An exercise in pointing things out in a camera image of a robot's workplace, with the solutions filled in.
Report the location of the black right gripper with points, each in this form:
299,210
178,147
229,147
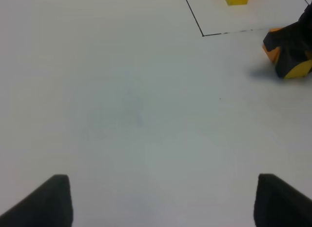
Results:
297,45

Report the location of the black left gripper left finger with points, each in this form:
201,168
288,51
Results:
50,205

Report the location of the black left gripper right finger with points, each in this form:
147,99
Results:
278,204

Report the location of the orange block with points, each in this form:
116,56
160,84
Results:
272,45

